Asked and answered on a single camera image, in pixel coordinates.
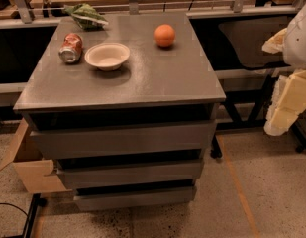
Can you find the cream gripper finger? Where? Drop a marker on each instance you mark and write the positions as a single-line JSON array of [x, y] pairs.
[[275, 44], [283, 111]]

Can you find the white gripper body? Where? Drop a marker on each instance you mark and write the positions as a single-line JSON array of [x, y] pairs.
[[299, 44]]

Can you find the grey bottom drawer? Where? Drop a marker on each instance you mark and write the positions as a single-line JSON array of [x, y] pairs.
[[135, 199]]

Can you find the grey drawer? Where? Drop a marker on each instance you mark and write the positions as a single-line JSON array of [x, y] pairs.
[[130, 174], [95, 142], [135, 199]]

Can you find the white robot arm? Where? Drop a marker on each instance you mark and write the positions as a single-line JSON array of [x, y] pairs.
[[294, 47]]

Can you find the grey drawer cabinet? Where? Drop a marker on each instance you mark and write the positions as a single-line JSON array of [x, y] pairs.
[[155, 85]]

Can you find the grey middle drawer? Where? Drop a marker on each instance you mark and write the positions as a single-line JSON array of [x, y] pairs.
[[130, 174]]

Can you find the grey top drawer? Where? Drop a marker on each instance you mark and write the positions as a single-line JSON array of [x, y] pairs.
[[95, 142]]

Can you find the black side table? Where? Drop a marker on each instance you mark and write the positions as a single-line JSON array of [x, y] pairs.
[[248, 108]]

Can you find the orange fruit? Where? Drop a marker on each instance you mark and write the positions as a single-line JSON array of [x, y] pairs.
[[164, 35]]

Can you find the white paper bowl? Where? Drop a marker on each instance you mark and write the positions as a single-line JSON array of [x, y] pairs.
[[107, 56]]

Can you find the crushed red soda can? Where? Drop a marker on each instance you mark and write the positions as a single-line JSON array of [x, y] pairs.
[[71, 48]]

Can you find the black metal floor stand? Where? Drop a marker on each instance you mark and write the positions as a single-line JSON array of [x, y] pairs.
[[37, 202]]

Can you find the cardboard box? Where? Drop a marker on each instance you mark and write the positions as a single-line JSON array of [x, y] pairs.
[[36, 173]]

